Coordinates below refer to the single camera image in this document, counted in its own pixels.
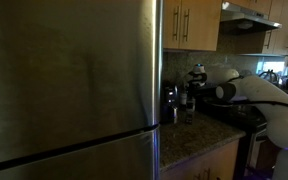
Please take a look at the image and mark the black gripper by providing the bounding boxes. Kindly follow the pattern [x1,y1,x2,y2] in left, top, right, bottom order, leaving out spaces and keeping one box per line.
[185,82,200,102]

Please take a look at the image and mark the small salt container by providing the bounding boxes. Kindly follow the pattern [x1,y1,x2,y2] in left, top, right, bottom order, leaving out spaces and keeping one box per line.
[185,98,197,125]

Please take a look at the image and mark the dark glass bottle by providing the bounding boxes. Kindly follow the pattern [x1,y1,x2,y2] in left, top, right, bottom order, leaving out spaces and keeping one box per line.
[178,83,189,108]

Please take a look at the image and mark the black frying pan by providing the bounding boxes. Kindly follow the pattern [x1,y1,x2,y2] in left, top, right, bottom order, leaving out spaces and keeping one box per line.
[203,94,253,110]

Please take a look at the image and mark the black stove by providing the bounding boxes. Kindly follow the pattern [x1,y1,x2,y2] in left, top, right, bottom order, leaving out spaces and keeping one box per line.
[196,84,269,180]

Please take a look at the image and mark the wooden base cabinet door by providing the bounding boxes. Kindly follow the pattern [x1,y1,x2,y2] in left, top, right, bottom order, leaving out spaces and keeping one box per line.
[201,139,241,180]
[160,155,204,180]

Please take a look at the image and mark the dark kettle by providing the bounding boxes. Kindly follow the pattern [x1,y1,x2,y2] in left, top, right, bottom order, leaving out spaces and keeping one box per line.
[258,69,280,84]

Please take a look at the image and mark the steel range hood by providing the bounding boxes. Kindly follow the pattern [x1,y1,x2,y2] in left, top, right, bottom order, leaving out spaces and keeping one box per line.
[218,1,284,36]

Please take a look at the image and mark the wooden upper cabinets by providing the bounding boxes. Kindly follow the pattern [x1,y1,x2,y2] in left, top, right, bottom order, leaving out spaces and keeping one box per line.
[261,0,288,56]

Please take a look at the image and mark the stainless steel refrigerator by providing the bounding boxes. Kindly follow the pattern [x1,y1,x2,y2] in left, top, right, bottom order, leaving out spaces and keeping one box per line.
[0,0,164,180]

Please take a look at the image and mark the metal wall cabinet handle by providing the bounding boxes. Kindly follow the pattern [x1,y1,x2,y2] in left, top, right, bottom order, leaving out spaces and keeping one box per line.
[172,5,180,41]
[182,8,191,42]

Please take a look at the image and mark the wide wooden wall cabinet door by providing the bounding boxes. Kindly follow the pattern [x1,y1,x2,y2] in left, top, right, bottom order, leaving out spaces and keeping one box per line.
[180,0,223,52]

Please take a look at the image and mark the narrow wooden wall cabinet door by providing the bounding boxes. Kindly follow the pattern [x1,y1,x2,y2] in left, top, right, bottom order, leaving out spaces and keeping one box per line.
[162,0,183,51]

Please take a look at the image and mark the metal handle beside hood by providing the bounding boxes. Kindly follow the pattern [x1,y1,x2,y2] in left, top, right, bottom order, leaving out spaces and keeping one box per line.
[265,29,274,50]

